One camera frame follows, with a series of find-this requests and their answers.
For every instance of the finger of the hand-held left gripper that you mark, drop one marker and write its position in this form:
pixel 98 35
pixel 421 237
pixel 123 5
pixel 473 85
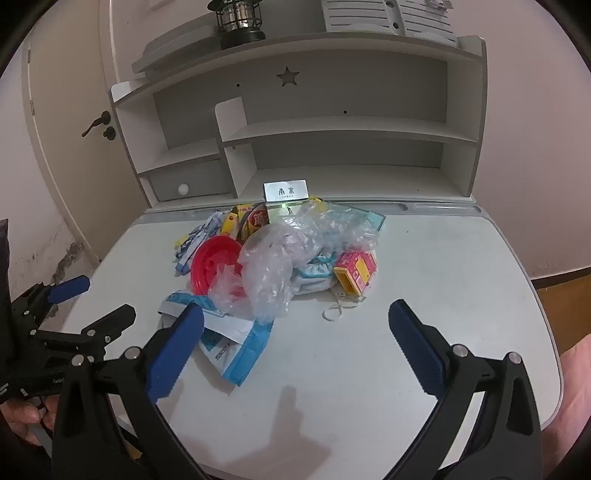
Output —
pixel 111 323
pixel 69 287

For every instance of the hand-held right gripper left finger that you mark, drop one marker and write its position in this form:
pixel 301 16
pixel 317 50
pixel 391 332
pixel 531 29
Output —
pixel 178 350

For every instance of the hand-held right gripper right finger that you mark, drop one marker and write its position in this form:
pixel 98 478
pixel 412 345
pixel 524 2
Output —
pixel 415 346

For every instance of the yellow snack packet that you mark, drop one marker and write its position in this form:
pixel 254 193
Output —
pixel 229 224

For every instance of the person's left hand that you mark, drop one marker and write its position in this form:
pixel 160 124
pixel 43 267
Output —
pixel 23 415

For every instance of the large blue white packet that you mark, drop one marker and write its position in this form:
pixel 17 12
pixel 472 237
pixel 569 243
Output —
pixel 231 341

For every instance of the orange yellow small box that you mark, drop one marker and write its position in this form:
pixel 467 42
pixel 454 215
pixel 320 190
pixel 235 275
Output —
pixel 358 270

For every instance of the red plastic lid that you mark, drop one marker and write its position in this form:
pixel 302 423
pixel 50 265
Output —
pixel 212 258

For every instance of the white door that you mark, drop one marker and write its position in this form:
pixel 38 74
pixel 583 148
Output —
pixel 69 184

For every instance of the blue white striped wrapper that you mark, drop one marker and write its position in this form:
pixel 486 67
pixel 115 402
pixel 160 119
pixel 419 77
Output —
pixel 194 240

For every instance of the white blue face mask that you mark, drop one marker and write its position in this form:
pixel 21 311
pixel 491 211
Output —
pixel 314 277

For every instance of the clear plastic bag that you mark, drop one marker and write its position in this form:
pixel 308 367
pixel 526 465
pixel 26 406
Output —
pixel 272 263

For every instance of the red yellow round can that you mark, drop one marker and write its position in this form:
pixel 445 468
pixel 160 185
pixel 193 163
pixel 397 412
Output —
pixel 256 221

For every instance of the grey drawer with white knob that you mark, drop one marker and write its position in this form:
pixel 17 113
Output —
pixel 198 180

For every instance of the pink blanket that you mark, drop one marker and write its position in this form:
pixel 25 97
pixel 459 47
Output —
pixel 577 392

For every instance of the small yellow wrapper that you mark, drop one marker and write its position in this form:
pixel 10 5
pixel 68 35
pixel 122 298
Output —
pixel 316 202

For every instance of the white printed box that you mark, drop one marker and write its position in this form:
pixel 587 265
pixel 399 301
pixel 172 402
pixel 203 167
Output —
pixel 286 190

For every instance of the white desk shelf unit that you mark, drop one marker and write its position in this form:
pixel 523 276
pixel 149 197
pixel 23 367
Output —
pixel 323 78

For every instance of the black camping lantern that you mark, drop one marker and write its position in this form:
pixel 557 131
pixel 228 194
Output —
pixel 238 23

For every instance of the grey slotted organiser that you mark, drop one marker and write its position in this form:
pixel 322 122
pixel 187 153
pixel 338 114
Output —
pixel 369 16

